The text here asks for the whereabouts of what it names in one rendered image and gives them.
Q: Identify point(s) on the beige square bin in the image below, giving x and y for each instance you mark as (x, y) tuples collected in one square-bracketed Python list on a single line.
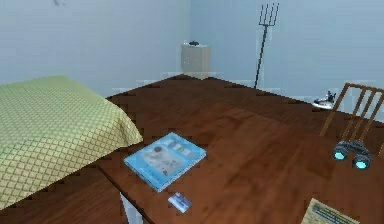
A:
[(195, 60)]

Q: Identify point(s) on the blue book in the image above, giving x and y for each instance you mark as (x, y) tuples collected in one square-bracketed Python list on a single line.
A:
[(165, 161)]

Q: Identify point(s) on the small black object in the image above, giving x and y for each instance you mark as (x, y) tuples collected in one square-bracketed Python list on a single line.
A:
[(193, 43)]

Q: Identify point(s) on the small blue card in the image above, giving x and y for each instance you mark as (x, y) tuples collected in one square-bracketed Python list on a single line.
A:
[(179, 202)]

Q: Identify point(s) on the brown wooden table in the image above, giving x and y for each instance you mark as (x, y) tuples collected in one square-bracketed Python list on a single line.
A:
[(260, 173)]

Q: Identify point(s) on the black pitchfork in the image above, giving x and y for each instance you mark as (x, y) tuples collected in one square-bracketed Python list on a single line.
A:
[(263, 46)]

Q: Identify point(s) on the white and black shoe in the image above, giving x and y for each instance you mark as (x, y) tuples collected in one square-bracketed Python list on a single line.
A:
[(325, 101)]

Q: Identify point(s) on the green patterned bed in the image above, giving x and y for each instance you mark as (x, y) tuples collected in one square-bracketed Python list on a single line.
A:
[(50, 130)]

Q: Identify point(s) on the black binoculars with cyan lenses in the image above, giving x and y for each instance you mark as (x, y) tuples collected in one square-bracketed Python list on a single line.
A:
[(352, 154)]

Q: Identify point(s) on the wooden slatted chair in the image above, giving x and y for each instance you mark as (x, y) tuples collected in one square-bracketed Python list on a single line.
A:
[(358, 110)]

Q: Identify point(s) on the yellow-green paper booklet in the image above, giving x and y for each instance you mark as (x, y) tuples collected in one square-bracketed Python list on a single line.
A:
[(328, 213)]

